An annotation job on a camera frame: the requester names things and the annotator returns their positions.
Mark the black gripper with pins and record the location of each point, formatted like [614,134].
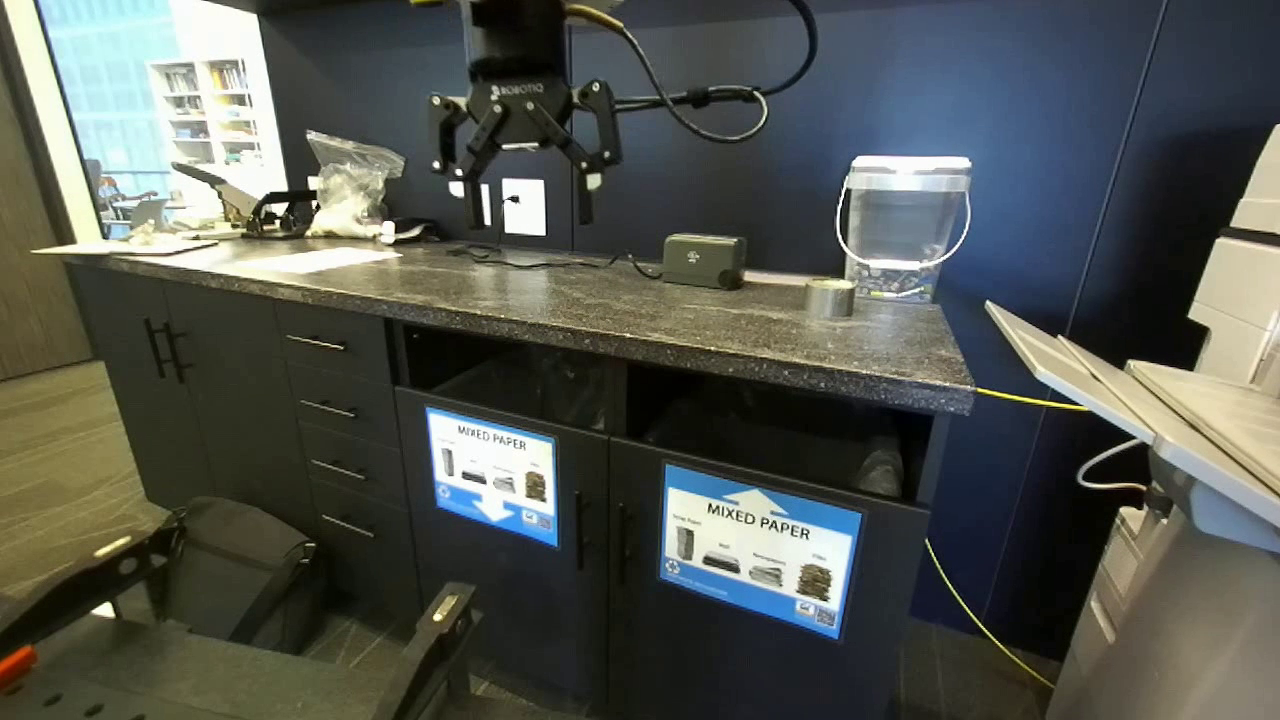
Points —
[522,112]

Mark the dark bin door, down-arrow sign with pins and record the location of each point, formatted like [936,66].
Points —
[507,615]

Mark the grey bin liner bag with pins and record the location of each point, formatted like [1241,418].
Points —
[881,464]

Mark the clear plastic bag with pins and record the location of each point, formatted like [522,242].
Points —
[351,181]

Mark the small black box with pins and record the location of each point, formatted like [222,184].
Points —
[701,257]

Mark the beige flat strip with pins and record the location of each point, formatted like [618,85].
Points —
[780,281]

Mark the blue sign with down arrow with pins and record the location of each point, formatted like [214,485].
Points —
[493,474]

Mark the bright window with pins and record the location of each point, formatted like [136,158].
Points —
[163,104]

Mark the clear bucket with white lid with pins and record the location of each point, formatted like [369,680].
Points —
[904,220]

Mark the dark cabinet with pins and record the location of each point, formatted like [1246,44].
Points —
[214,386]

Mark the blue sign with up arrow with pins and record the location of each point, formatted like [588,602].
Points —
[761,546]

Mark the white office printer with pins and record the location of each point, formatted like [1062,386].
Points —
[1174,602]

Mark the large white wall outlet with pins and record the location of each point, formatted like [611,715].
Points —
[527,202]

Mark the small white wall plate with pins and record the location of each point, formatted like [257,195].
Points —
[487,202]

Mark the black frame with orange part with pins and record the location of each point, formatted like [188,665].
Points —
[267,680]

